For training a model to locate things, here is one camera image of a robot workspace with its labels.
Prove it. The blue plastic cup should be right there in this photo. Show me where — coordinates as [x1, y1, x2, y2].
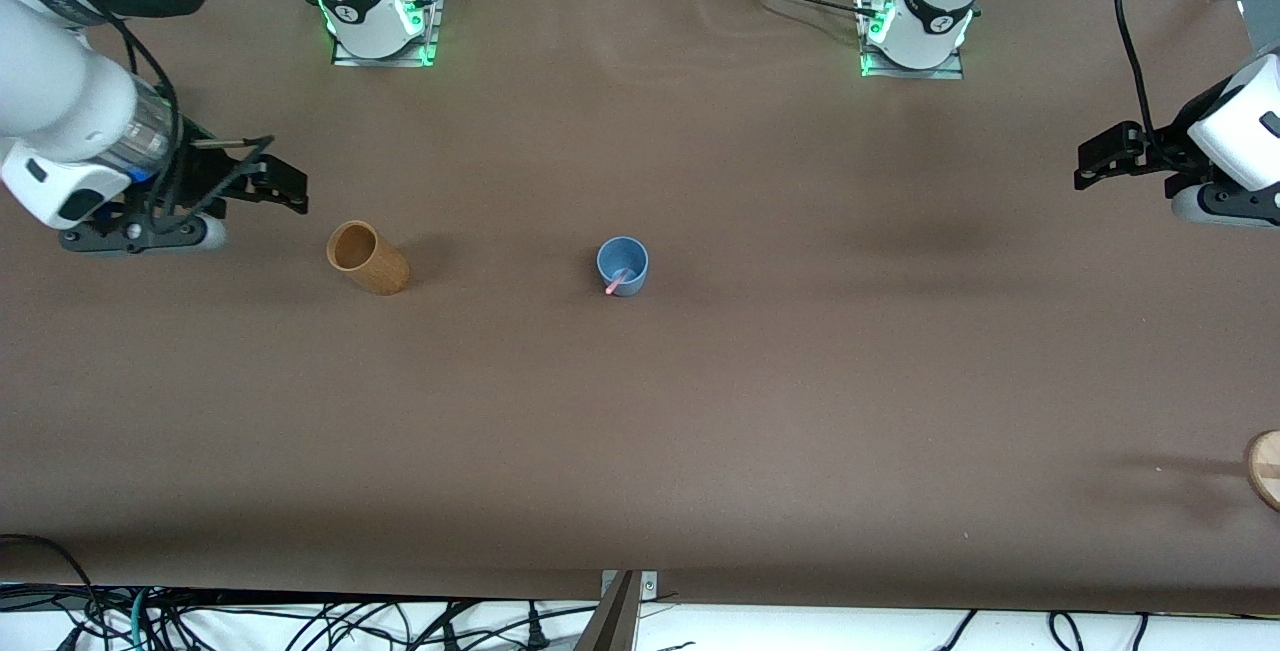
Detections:
[596, 236, 650, 298]

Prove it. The brown wooden cup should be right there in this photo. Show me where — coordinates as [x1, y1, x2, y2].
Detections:
[326, 220, 411, 297]

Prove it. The round wooden disc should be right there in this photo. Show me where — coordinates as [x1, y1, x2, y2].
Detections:
[1245, 430, 1280, 513]

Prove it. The table cover sheet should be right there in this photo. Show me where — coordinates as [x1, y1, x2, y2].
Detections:
[0, 0, 1280, 614]

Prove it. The dark brown slanted bar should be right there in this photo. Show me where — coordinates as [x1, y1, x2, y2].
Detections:
[573, 571, 643, 651]

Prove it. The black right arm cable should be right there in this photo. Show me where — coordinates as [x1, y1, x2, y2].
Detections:
[100, 16, 276, 237]

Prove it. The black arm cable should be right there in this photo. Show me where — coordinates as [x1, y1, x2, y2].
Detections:
[1112, 0, 1169, 160]
[100, 16, 276, 237]

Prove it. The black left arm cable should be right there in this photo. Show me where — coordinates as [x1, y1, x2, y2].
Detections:
[1112, 0, 1169, 160]

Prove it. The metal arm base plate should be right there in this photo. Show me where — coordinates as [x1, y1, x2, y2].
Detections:
[332, 0, 442, 67]
[858, 0, 966, 80]

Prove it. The black looped floor cable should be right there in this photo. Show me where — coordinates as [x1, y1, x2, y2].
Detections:
[0, 533, 106, 637]

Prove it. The black floor cable with plug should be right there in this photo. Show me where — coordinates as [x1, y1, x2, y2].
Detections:
[400, 603, 601, 651]

